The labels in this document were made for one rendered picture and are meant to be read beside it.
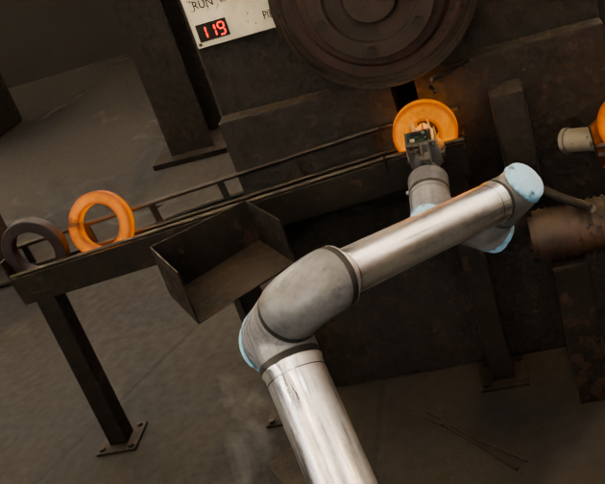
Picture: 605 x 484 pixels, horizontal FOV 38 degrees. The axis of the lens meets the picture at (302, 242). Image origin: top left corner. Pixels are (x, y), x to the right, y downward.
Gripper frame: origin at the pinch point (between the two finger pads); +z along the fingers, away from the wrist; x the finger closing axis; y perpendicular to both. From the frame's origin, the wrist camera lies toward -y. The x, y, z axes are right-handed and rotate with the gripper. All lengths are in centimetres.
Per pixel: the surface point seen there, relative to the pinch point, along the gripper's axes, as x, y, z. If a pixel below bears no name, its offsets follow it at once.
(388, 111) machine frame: 7.8, 2.3, 7.4
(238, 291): 47, -4, -37
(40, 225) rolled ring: 106, 0, -1
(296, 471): 52, -61, -50
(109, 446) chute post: 116, -69, -27
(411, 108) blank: 1.3, 6.3, 0.9
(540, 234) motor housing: -21.3, -17.5, -25.6
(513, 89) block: -22.4, 6.0, -1.2
